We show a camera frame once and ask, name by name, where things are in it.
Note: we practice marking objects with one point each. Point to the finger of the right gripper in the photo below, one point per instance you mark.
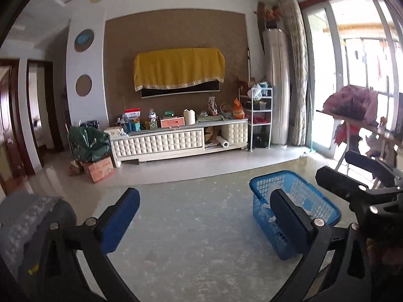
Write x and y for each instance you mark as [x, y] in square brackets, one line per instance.
[342, 185]
[371, 165]

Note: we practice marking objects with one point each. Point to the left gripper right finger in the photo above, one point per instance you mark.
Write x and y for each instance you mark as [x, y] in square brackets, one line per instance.
[334, 265]

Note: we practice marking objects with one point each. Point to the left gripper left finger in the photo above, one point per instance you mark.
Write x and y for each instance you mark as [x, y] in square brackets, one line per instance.
[74, 264]

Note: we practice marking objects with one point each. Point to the blue plastic laundry basket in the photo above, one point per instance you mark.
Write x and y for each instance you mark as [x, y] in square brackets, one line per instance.
[278, 217]

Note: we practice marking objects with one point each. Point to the white foam wrap sheet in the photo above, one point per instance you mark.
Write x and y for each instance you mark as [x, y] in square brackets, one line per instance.
[312, 204]

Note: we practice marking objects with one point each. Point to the clothes drying rack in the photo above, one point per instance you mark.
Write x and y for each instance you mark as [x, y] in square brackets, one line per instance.
[360, 128]

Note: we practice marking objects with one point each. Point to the orange cardboard box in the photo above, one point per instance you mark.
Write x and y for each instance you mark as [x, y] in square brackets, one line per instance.
[99, 170]

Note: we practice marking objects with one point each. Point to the green plastic bag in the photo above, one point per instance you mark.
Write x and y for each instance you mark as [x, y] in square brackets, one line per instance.
[89, 144]

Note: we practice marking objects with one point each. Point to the white tufted tv cabinet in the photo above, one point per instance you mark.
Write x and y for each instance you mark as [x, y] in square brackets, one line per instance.
[170, 143]

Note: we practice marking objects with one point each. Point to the white metal shelf rack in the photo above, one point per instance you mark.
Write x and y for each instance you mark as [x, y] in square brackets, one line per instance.
[257, 102]

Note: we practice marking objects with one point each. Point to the orange snack bag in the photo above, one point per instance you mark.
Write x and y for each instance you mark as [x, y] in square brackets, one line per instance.
[237, 111]

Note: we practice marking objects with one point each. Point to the white paper towel roll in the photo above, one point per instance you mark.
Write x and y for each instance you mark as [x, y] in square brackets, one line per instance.
[223, 142]

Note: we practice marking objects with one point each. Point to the pink drawer box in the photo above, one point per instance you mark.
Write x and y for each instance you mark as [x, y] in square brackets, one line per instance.
[172, 122]

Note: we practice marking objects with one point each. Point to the white standing air conditioner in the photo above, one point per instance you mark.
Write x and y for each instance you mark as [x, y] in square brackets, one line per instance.
[277, 73]

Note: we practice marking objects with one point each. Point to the white plastic jug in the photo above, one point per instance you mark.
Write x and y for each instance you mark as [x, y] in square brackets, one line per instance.
[189, 117]

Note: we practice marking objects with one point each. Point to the beige curtain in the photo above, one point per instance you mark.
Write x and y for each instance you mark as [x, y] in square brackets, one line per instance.
[293, 22]

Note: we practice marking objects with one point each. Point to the yellow tv cover cloth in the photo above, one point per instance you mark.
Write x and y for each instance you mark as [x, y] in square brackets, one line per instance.
[178, 68]

